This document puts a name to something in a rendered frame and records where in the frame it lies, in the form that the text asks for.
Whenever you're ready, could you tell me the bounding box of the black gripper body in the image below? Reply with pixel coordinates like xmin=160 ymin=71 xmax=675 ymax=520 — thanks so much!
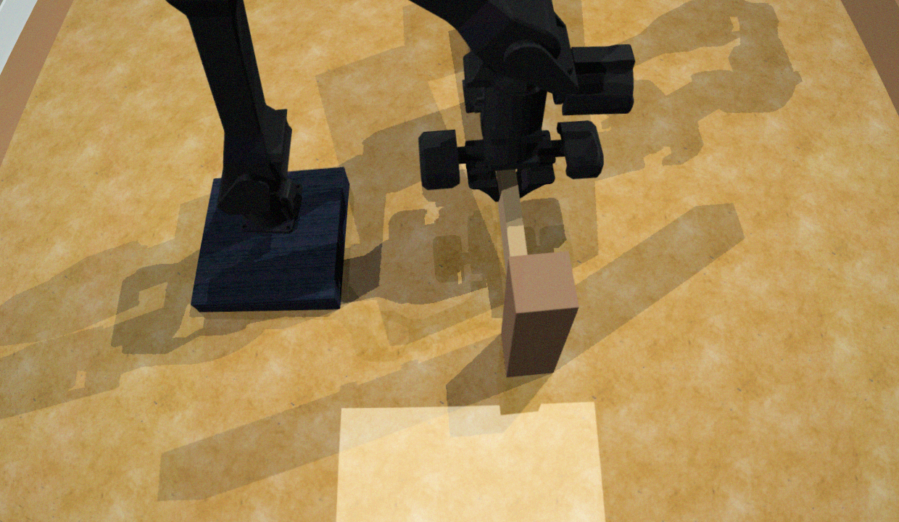
xmin=418 ymin=112 xmax=604 ymax=190

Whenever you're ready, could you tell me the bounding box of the brown wooden block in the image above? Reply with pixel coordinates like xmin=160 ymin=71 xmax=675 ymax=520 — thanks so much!
xmin=501 ymin=251 xmax=579 ymax=377

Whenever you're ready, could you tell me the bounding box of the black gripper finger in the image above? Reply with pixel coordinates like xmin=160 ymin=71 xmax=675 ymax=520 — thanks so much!
xmin=467 ymin=169 xmax=500 ymax=202
xmin=516 ymin=167 xmax=555 ymax=198

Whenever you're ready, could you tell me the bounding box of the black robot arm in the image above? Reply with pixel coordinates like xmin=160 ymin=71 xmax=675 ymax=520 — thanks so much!
xmin=166 ymin=0 xmax=635 ymax=233

